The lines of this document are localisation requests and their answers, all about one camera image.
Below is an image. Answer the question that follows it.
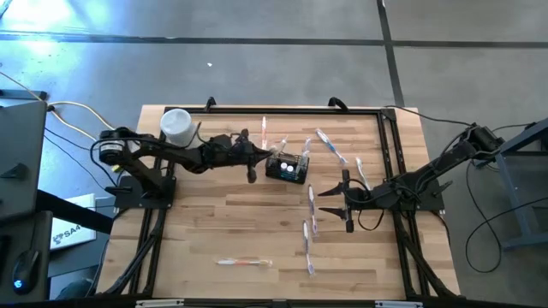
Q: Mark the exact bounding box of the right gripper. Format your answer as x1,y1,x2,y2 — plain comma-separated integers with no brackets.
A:
317,169,387,234

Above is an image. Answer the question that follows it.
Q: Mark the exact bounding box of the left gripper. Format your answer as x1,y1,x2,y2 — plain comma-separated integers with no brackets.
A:
229,127,275,184

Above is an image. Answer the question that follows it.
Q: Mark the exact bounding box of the purple toothbrush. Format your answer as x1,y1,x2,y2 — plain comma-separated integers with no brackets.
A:
301,219,317,278

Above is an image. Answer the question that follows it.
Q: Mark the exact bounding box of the blue toothbrush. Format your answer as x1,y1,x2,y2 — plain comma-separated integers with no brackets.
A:
315,127,349,167

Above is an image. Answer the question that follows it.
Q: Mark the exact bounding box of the white wipes canister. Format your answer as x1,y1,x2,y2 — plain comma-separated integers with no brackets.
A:
159,108,202,150

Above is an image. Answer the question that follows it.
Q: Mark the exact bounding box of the black desk beam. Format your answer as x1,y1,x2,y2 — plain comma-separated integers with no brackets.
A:
36,190,115,235

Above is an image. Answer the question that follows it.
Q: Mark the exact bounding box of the blue-grey metal cart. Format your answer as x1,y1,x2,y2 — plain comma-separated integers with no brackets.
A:
491,117,548,252

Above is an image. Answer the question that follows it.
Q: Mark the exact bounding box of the white printed box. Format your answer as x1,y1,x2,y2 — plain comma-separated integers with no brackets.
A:
50,194,98,252

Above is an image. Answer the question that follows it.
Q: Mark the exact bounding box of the grey desk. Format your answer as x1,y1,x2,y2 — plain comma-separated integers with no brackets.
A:
0,100,48,222

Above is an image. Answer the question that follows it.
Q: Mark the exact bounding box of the black computer mouse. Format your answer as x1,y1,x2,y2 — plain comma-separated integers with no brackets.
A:
11,250,42,297

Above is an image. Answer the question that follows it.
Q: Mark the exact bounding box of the black desk mat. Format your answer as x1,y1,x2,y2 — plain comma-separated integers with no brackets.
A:
0,211,55,303

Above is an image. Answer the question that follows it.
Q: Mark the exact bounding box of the black wire caddy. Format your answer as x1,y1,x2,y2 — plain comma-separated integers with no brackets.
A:
264,151,312,186

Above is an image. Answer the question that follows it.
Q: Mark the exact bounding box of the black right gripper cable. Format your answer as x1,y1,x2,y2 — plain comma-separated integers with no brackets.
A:
354,177,386,233

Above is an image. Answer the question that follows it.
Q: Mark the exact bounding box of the white edge bracket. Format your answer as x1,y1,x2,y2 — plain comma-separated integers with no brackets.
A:
374,300,425,308
135,299,186,308

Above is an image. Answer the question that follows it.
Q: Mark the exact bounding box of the black table corner cable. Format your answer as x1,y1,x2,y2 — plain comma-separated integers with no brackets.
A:
383,104,476,129

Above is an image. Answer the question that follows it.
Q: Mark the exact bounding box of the black floor cable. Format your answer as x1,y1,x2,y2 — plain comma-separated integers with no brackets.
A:
464,164,548,275

